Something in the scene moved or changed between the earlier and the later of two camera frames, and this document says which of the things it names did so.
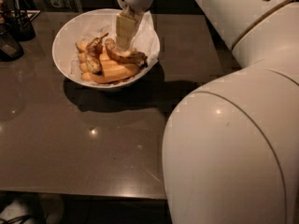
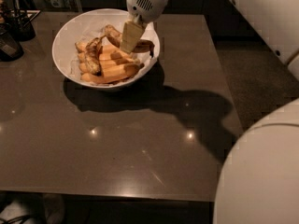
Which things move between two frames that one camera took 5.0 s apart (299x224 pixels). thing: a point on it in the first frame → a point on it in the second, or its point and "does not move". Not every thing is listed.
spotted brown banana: (131, 55) → (115, 35)
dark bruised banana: (93, 50) does not move
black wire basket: (19, 21) does not move
